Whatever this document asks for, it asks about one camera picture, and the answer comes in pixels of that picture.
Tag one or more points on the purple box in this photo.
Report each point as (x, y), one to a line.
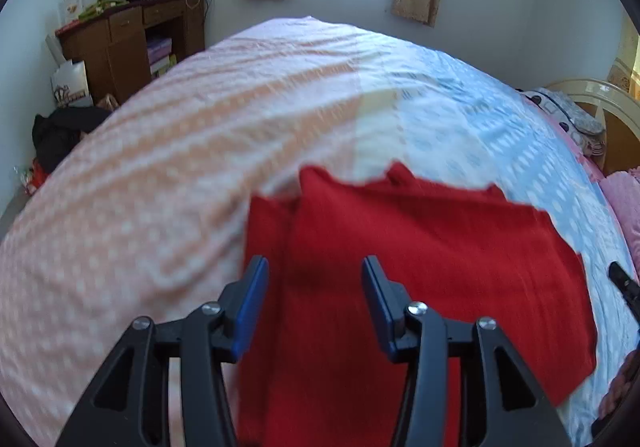
(159, 48)

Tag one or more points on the grey patterned pillow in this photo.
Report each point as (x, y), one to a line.
(575, 114)

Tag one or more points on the brown wooden desk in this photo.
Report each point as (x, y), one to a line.
(125, 47)

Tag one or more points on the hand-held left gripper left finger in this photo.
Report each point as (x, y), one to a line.
(247, 307)

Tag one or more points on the white printed box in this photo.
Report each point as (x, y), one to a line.
(71, 4)

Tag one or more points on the bed with patterned sheet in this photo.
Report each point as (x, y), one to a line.
(200, 127)

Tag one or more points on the brown paper bag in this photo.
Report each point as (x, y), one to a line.
(108, 102)

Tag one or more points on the red knit sweater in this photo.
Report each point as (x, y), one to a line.
(425, 237)

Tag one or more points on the black bag on floor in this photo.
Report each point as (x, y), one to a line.
(60, 132)

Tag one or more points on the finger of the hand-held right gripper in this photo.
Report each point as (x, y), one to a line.
(627, 287)

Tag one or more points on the white paper bag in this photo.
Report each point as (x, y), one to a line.
(72, 84)

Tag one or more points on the red plastic bag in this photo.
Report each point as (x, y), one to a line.
(36, 177)

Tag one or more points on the cream wooden headboard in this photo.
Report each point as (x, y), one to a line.
(595, 92)

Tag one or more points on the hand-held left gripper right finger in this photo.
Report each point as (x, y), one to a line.
(382, 307)

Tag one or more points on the yellow curtain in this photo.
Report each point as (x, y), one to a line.
(627, 62)

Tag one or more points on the pink fluffy blanket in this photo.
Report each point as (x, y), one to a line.
(625, 197)

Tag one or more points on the yellow box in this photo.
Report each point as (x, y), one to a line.
(164, 67)

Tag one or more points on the green cloth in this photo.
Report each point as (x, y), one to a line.
(102, 6)

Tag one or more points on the person's right hand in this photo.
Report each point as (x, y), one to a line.
(622, 384)

